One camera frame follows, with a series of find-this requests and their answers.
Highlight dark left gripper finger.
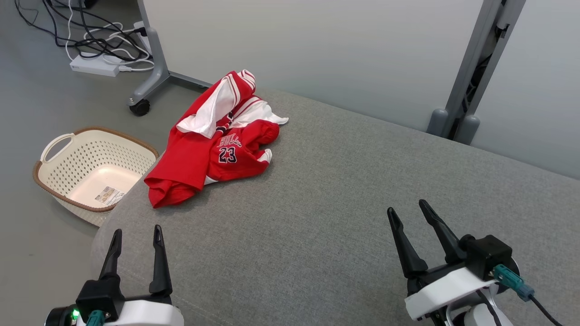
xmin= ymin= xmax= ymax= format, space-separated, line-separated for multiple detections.
xmin=149 ymin=225 xmax=173 ymax=297
xmin=99 ymin=229 xmax=123 ymax=280

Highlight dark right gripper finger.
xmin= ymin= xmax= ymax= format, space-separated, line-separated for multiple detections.
xmin=387 ymin=207 xmax=429 ymax=279
xmin=419 ymin=199 xmax=467 ymax=264

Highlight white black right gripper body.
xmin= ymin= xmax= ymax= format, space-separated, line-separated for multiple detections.
xmin=405 ymin=257 xmax=522 ymax=323

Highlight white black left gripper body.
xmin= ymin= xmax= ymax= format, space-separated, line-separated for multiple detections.
xmin=45 ymin=292 xmax=184 ymax=326

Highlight red white-sleeved jersey shirt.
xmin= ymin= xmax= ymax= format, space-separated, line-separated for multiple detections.
xmin=144 ymin=69 xmax=289 ymax=209

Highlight red number 23 shorts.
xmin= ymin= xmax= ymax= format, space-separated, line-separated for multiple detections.
xmin=206 ymin=119 xmax=280 ymax=185

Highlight paper label in basket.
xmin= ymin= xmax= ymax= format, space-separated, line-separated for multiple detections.
xmin=94 ymin=186 xmax=125 ymax=206

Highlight cream perforated laundry basket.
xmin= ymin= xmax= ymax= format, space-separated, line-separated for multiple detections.
xmin=33 ymin=127 xmax=160 ymax=227

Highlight white partition panel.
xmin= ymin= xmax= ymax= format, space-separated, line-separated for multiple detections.
xmin=469 ymin=0 xmax=580 ymax=179
xmin=137 ymin=0 xmax=483 ymax=132

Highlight white power strip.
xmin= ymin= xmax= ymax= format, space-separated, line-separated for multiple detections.
xmin=134 ymin=21 xmax=153 ymax=55
xmin=69 ymin=54 xmax=121 ymax=77

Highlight grey partition foot leg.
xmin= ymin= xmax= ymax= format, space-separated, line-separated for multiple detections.
xmin=128 ymin=0 xmax=213 ymax=117

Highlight teal-plug right camera cable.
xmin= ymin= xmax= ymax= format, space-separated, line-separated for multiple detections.
xmin=493 ymin=264 xmax=565 ymax=326

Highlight white floor cable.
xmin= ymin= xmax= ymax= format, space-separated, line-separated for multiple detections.
xmin=66 ymin=0 xmax=155 ymax=73

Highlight black floor cable bundle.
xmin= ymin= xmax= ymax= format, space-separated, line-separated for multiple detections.
xmin=14 ymin=0 xmax=150 ymax=62

